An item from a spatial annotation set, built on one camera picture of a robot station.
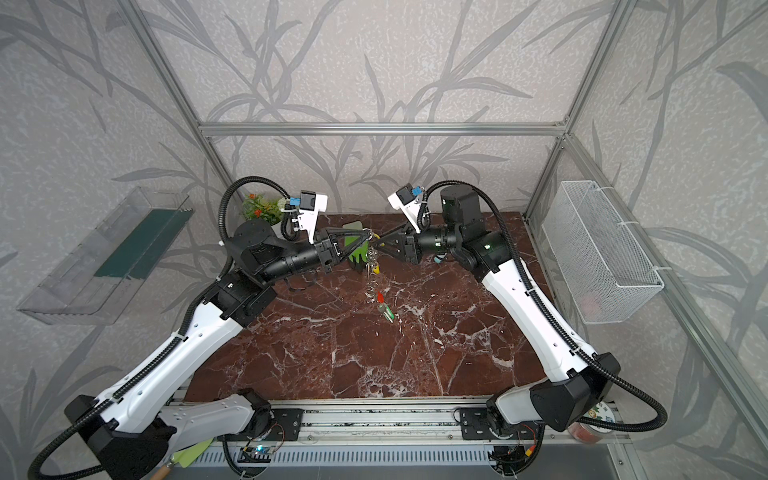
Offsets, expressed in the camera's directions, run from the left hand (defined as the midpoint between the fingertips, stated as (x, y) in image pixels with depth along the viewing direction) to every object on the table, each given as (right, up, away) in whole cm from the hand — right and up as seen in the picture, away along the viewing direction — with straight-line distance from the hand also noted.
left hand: (367, 231), depth 56 cm
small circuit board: (-29, -54, +16) cm, 63 cm away
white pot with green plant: (-43, +10, +45) cm, 63 cm away
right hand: (+2, 0, +6) cm, 7 cm away
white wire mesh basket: (+50, -8, +8) cm, 51 cm away
